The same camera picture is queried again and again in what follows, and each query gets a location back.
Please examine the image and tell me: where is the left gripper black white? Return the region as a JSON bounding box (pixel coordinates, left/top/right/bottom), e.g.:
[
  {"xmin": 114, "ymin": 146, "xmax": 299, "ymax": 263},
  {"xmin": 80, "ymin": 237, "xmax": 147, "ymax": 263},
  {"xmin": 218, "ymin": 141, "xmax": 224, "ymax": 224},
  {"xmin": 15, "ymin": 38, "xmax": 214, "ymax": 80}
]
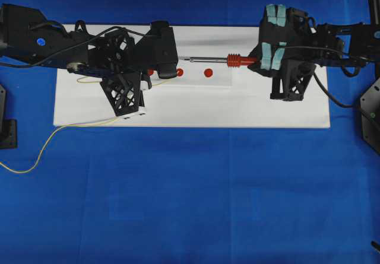
[{"xmin": 87, "ymin": 21, "xmax": 178, "ymax": 116}]

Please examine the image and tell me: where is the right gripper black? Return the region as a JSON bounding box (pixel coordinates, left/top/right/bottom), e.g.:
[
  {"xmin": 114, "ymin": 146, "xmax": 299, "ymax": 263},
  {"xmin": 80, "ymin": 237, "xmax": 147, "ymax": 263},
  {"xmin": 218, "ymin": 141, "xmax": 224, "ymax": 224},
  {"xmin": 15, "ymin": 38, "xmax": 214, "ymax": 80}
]
[{"xmin": 248, "ymin": 4, "xmax": 352, "ymax": 101}]

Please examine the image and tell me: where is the yellow solder wire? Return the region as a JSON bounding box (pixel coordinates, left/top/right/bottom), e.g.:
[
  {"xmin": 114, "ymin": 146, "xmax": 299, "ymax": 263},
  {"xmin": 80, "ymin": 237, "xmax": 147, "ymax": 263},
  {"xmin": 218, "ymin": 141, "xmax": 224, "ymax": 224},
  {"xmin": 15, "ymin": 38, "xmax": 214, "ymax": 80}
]
[{"xmin": 0, "ymin": 76, "xmax": 170, "ymax": 174}]

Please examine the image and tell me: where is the orange handled soldering iron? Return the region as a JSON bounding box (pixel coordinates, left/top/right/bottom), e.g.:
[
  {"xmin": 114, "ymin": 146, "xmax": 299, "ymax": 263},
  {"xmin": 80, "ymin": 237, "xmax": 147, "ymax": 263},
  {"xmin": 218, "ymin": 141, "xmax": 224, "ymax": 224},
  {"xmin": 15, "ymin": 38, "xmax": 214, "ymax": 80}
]
[{"xmin": 178, "ymin": 54, "xmax": 259, "ymax": 68}]

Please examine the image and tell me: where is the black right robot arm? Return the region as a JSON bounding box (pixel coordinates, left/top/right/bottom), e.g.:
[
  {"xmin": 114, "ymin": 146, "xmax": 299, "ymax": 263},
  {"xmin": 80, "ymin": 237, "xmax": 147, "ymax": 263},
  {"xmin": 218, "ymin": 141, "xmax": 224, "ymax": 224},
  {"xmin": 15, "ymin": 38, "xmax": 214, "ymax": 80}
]
[{"xmin": 248, "ymin": 4, "xmax": 379, "ymax": 101}]

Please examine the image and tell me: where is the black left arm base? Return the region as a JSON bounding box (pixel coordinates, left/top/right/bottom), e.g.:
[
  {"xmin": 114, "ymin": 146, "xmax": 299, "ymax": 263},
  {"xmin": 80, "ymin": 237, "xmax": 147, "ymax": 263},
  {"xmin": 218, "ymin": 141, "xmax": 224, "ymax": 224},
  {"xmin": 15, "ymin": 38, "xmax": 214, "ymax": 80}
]
[{"xmin": 0, "ymin": 85, "xmax": 17, "ymax": 150}]

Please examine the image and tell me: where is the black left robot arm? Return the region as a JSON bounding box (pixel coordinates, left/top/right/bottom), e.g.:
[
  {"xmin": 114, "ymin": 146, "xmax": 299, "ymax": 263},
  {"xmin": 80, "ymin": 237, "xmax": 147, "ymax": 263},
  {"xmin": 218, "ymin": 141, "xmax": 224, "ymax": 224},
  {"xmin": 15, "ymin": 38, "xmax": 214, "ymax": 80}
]
[{"xmin": 1, "ymin": 4, "xmax": 178, "ymax": 116}]

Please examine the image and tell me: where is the large white board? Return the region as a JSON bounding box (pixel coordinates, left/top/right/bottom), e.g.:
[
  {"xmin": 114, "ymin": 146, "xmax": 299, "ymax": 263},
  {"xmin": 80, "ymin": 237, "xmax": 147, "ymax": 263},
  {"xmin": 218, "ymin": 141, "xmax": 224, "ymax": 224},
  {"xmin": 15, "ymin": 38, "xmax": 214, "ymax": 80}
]
[{"xmin": 53, "ymin": 26, "xmax": 330, "ymax": 128}]

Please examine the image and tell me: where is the small white raised plate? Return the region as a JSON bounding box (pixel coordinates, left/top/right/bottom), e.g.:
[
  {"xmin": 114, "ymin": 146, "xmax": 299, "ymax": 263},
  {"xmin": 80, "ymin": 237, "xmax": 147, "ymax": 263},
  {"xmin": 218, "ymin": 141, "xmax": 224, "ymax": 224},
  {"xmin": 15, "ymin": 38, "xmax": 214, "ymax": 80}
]
[{"xmin": 140, "ymin": 56, "xmax": 232, "ymax": 91}]

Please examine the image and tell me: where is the blue table cloth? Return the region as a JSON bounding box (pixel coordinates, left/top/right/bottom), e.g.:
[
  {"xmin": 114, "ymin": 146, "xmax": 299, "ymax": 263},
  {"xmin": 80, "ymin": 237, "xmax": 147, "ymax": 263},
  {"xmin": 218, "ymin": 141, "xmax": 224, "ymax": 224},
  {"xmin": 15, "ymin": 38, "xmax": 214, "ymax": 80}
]
[{"xmin": 1, "ymin": 0, "xmax": 379, "ymax": 263}]

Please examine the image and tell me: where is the right camera black cable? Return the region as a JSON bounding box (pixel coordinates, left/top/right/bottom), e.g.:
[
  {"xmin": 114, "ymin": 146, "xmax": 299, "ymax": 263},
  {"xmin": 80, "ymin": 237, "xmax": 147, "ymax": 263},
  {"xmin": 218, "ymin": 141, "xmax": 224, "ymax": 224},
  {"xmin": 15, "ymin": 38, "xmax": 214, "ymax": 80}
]
[{"xmin": 277, "ymin": 44, "xmax": 380, "ymax": 63}]

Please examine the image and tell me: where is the camera black cable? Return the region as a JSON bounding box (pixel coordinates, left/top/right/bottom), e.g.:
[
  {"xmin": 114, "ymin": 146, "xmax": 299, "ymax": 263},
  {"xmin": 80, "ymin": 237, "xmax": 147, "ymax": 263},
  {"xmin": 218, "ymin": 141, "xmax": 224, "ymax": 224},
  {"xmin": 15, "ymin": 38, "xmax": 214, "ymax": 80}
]
[
  {"xmin": 0, "ymin": 20, "xmax": 155, "ymax": 69},
  {"xmin": 277, "ymin": 44, "xmax": 380, "ymax": 63}
]

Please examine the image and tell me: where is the left camera black cable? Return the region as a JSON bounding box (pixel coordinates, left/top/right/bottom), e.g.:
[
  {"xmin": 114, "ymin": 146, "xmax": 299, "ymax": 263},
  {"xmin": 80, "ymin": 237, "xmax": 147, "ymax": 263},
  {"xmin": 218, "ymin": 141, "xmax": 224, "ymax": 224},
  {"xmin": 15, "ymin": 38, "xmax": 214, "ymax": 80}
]
[{"xmin": 0, "ymin": 20, "xmax": 155, "ymax": 69}]

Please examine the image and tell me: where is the black soldering iron cable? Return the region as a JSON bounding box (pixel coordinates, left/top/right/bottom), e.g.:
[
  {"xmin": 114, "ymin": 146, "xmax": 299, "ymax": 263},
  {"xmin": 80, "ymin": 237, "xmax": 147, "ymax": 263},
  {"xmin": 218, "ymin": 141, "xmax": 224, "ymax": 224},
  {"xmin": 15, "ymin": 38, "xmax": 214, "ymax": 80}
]
[{"xmin": 311, "ymin": 71, "xmax": 363, "ymax": 109}]

